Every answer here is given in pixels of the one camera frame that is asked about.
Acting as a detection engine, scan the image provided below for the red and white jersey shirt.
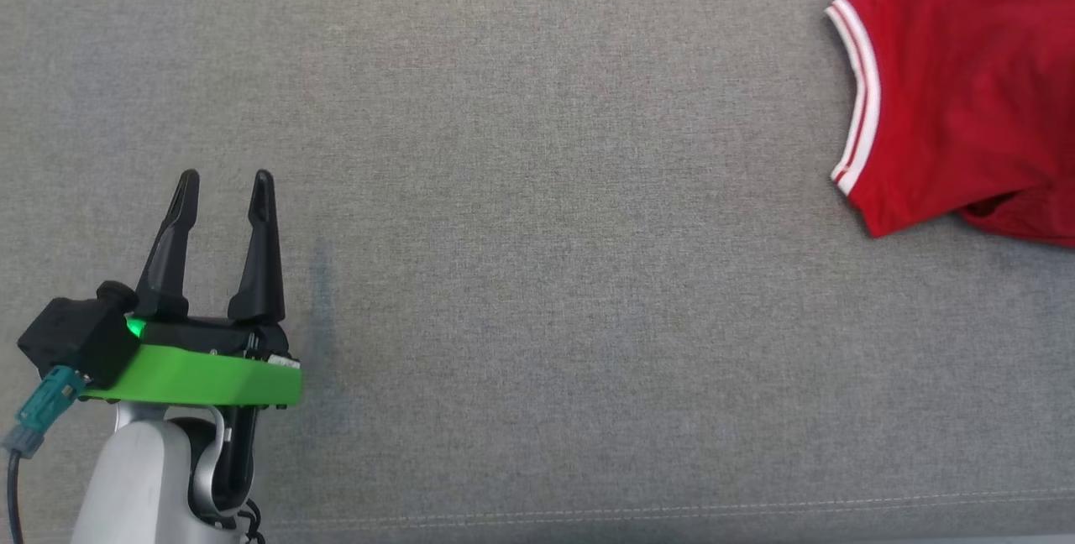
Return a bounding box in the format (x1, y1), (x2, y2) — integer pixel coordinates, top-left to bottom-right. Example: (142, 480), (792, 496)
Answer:
(825, 0), (1075, 247)

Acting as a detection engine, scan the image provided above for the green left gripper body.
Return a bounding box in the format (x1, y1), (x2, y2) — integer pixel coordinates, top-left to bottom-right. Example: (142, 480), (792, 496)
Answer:
(80, 317), (303, 411)

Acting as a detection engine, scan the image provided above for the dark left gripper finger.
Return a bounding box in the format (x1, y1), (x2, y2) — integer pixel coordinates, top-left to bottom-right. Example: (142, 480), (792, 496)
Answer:
(228, 170), (286, 325)
(134, 169), (201, 318)

